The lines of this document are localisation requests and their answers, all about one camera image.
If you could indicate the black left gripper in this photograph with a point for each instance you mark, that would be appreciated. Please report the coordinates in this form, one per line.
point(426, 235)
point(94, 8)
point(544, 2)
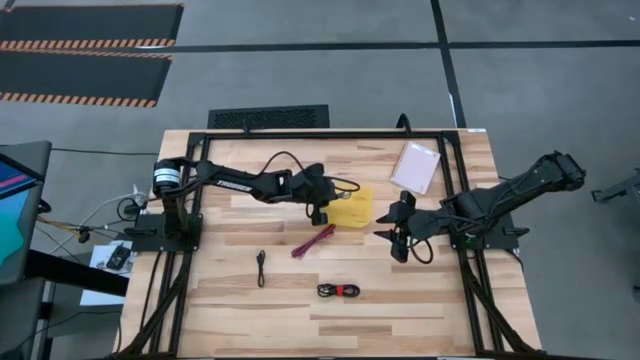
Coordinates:
point(312, 187)

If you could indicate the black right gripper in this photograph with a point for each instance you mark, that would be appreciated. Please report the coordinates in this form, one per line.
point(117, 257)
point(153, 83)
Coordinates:
point(420, 225)

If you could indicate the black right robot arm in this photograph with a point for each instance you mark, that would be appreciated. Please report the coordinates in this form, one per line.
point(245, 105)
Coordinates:
point(500, 197)

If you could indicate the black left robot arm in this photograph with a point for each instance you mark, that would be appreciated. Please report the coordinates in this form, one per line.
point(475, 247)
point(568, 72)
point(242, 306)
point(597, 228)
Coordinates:
point(235, 181)

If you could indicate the yellow plastic box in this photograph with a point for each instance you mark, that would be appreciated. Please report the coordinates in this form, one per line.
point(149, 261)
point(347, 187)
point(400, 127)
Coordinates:
point(356, 212)

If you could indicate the black perforated floor panel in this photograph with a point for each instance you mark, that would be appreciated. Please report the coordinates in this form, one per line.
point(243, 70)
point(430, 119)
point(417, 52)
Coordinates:
point(270, 117)

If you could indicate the white label on table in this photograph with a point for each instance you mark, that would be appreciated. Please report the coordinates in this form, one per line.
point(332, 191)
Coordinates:
point(476, 130)

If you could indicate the small black device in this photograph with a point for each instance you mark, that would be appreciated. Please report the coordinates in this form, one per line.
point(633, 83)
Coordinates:
point(118, 257)

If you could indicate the white paper sheet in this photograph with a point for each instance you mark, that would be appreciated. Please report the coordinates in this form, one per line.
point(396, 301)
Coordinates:
point(100, 295)

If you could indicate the black side desk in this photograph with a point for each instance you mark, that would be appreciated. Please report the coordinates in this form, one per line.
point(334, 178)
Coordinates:
point(75, 272)

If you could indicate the black mat with hazard stripes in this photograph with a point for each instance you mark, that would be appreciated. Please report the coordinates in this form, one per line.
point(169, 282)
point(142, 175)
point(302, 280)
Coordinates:
point(75, 75)
point(90, 22)

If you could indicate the monitor with colourful screen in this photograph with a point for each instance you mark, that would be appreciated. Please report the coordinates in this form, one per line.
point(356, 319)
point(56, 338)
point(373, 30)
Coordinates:
point(15, 215)

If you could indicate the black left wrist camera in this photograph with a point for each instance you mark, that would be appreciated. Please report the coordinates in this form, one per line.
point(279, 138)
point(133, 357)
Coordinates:
point(320, 216)

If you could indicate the black aluminium table frame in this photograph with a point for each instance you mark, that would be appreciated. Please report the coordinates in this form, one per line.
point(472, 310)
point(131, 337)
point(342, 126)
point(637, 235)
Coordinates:
point(325, 135)

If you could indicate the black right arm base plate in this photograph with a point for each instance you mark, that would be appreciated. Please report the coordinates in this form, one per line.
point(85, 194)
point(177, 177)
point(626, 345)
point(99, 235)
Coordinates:
point(505, 235)

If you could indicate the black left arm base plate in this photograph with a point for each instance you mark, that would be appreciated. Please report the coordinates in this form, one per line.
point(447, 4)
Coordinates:
point(145, 232)

